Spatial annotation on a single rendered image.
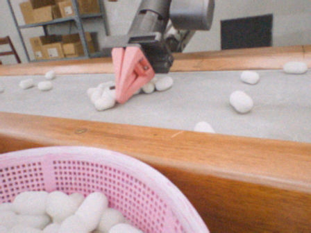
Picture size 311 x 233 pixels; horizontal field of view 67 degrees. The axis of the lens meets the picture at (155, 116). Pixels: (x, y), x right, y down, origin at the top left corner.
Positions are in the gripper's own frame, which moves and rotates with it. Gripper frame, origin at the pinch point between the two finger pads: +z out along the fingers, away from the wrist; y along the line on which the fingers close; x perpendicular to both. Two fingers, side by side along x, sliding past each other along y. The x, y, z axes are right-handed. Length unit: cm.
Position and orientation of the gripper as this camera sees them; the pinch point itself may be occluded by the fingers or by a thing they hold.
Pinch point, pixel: (121, 96)
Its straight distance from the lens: 35.5
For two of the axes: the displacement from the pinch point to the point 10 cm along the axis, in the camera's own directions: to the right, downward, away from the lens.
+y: 8.8, 1.0, -4.7
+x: 3.9, 4.4, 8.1
